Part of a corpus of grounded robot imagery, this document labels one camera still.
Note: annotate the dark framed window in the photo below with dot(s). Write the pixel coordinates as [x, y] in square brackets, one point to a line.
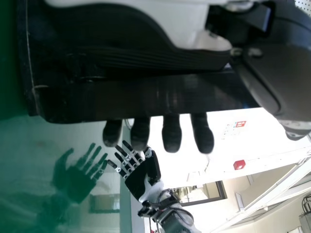
[206, 193]

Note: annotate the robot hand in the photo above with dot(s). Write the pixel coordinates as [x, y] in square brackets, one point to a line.
[137, 179]
[272, 72]

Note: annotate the red wall box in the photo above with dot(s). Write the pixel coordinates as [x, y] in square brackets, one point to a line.
[239, 164]

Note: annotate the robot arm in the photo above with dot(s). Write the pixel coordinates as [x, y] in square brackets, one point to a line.
[175, 221]

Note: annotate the white perforated panel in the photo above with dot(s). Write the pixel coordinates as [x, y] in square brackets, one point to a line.
[303, 6]

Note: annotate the white wall sign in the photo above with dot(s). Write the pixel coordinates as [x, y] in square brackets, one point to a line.
[233, 131]

